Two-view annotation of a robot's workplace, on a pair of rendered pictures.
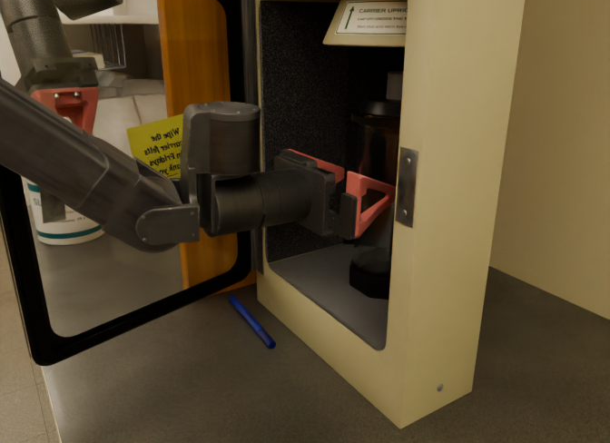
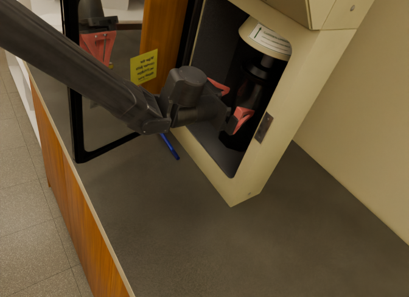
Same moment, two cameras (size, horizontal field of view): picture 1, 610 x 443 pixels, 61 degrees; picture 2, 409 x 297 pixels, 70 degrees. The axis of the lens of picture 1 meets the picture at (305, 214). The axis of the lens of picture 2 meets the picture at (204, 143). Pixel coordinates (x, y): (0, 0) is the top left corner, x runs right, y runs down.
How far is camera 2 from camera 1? 0.24 m
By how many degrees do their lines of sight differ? 24
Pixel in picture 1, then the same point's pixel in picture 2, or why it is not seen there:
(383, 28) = (273, 47)
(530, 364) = (284, 183)
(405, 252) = (254, 151)
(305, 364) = (192, 170)
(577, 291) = (311, 148)
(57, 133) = (115, 87)
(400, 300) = (246, 165)
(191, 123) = (175, 84)
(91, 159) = (128, 98)
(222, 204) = (180, 117)
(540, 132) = not seen: hidden behind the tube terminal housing
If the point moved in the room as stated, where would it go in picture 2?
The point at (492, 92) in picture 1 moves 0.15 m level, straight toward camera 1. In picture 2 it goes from (311, 94) to (310, 137)
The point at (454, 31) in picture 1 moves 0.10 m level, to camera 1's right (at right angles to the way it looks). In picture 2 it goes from (306, 74) to (356, 84)
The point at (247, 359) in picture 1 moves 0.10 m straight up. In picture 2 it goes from (167, 164) to (172, 137)
